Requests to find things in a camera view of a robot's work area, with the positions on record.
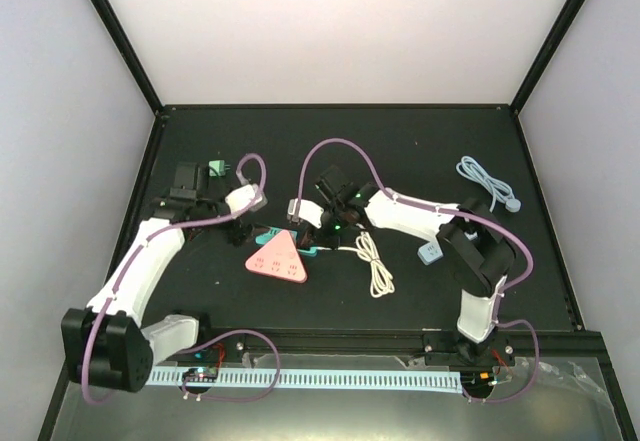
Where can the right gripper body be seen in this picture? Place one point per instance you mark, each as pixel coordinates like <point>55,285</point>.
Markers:
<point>331,239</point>

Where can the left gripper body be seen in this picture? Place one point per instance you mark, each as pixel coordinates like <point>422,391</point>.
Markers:
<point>237,233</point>

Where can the teal power strip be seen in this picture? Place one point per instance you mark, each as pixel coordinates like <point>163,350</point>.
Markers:
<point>264,238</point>

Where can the pink triangular power strip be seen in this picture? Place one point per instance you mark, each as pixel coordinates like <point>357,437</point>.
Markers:
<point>278,258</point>

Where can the green USB charger plug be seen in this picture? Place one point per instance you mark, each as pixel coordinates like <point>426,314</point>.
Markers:
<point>218,168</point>

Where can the light blue power strip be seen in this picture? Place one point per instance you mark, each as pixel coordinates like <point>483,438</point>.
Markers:
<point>429,253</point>

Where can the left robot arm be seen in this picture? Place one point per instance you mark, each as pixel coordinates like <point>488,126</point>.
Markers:
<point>106,344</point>

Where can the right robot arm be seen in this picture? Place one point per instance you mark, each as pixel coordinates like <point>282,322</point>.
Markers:
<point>480,255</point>

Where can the left circuit board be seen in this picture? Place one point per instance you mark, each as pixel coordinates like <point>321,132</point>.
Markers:
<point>200,375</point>

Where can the circuit board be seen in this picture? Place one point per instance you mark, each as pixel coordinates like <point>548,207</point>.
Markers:
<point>200,375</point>
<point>477,379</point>

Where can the right circuit board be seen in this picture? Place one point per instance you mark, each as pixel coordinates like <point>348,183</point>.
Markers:
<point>477,379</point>

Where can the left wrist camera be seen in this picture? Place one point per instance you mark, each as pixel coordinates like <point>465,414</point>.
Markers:
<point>245,198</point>

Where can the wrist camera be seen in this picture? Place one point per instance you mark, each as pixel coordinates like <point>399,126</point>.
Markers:
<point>245,198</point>
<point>302,210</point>

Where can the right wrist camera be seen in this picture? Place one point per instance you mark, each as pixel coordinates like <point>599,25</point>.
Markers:
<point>302,210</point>

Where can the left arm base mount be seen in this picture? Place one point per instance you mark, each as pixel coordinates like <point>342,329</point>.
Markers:
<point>213,350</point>

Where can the white slotted cable duct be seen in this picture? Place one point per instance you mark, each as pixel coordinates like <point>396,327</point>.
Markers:
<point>318,379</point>

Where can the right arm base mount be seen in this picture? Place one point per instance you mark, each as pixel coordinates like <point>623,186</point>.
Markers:
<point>450,348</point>

